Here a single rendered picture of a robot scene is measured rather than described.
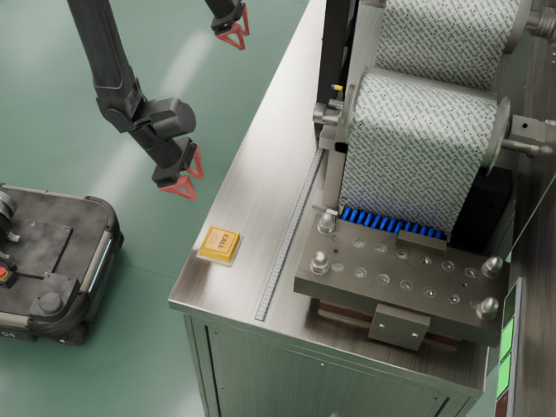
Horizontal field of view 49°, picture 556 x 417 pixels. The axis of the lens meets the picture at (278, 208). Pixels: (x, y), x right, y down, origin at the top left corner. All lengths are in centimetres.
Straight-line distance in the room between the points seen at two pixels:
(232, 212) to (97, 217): 97
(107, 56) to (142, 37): 237
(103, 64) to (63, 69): 224
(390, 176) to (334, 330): 33
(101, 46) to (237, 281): 56
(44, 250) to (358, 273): 133
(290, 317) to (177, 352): 102
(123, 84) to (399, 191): 55
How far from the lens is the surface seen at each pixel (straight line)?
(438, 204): 122
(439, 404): 138
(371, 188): 122
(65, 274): 220
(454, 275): 123
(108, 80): 110
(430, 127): 110
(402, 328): 120
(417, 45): 128
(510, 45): 127
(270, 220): 141
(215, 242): 134
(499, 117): 112
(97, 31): 104
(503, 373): 98
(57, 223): 233
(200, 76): 315
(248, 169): 150
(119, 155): 282
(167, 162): 121
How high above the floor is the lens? 203
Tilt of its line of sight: 53 degrees down
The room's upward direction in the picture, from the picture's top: 2 degrees clockwise
